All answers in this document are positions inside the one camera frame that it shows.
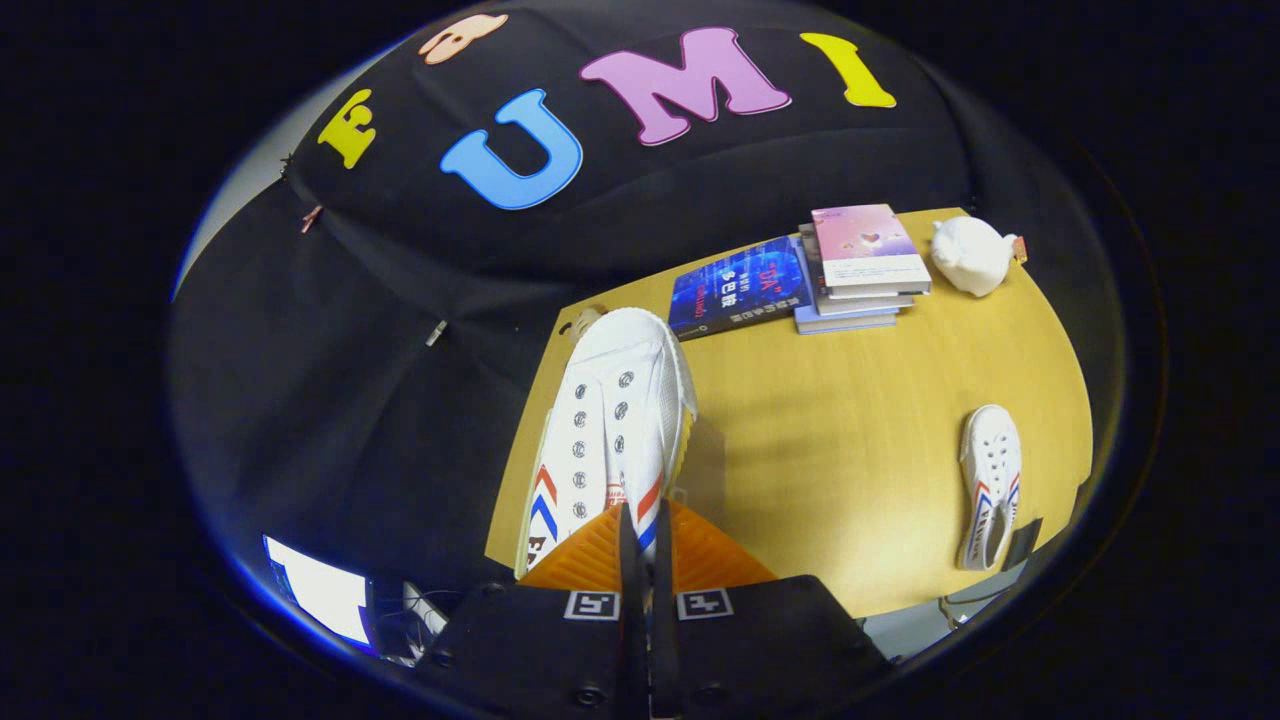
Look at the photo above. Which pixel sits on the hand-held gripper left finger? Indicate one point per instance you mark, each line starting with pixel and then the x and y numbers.
pixel 540 640

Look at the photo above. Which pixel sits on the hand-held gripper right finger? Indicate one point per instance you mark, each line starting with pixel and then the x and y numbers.
pixel 770 640

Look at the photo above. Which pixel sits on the white canvas shoe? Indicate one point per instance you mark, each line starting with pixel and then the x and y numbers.
pixel 620 420
pixel 990 470

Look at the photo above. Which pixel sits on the bright computer screen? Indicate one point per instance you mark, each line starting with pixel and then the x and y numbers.
pixel 320 590

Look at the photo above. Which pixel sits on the black backdrop cloth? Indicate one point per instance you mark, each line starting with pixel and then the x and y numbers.
pixel 350 400

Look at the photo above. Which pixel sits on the brown plush dog toy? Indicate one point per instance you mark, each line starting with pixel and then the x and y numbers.
pixel 583 322

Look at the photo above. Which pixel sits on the light blue book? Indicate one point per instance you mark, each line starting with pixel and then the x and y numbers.
pixel 845 322

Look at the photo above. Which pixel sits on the grey book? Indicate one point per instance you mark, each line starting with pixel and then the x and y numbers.
pixel 860 304

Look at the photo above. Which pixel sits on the dark blue book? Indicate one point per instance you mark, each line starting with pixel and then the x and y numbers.
pixel 740 285

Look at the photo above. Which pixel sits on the pink cover book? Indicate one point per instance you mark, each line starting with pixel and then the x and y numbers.
pixel 865 245

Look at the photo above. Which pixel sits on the white plush toy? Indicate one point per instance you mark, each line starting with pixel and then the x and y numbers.
pixel 970 255

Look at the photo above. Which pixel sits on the pink clothes peg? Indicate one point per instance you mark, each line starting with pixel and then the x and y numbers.
pixel 312 218

